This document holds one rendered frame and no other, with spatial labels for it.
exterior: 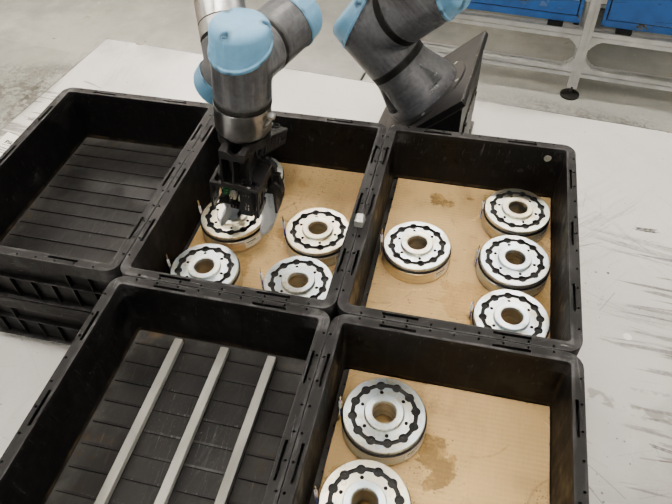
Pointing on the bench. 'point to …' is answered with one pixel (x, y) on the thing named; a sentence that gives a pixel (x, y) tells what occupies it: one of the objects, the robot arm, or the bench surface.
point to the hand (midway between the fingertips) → (252, 220)
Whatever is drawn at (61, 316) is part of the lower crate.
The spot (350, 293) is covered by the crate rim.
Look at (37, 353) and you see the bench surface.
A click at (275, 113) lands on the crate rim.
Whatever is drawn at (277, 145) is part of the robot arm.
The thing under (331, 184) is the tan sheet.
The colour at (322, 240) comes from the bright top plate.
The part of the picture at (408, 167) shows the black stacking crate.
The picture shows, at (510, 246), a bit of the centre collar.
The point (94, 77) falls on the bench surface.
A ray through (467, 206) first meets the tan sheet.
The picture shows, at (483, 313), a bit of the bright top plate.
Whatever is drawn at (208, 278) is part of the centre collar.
